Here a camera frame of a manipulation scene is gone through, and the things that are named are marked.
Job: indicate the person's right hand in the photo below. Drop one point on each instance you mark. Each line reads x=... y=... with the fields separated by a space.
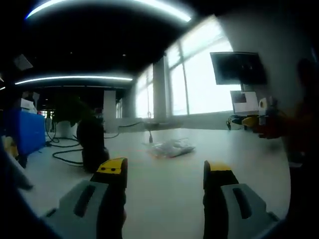
x=270 y=128

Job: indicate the white table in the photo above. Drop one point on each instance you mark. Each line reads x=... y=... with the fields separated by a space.
x=174 y=179

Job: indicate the green potted plant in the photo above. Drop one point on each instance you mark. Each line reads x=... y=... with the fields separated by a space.
x=72 y=112

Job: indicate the person's dark clothing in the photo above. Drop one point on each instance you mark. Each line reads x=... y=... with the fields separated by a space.
x=306 y=154

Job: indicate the black wall monitor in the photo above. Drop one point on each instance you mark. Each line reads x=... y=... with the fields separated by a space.
x=236 y=68

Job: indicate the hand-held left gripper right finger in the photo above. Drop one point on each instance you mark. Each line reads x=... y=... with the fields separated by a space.
x=251 y=214

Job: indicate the blue plastic box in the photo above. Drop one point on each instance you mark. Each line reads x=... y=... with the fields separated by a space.
x=27 y=132

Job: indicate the white ceiling air vent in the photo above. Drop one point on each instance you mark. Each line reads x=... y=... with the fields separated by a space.
x=23 y=61

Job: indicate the yellowish bag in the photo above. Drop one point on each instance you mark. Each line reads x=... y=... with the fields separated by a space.
x=10 y=147

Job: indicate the white handheld device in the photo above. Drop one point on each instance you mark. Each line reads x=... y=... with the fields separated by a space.
x=22 y=174

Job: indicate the white boxes on blue box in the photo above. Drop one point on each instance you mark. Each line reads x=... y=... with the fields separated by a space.
x=28 y=105

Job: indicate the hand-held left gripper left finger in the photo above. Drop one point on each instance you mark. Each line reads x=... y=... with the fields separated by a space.
x=74 y=211

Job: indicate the long white ceiling light strip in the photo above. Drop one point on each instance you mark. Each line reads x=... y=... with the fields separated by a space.
x=112 y=5

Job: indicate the steel sink with faucet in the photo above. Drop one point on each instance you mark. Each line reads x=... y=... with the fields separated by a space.
x=152 y=119

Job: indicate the black barcode scanner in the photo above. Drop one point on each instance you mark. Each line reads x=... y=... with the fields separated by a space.
x=92 y=147

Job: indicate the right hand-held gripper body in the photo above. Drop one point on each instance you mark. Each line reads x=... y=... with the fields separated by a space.
x=268 y=108

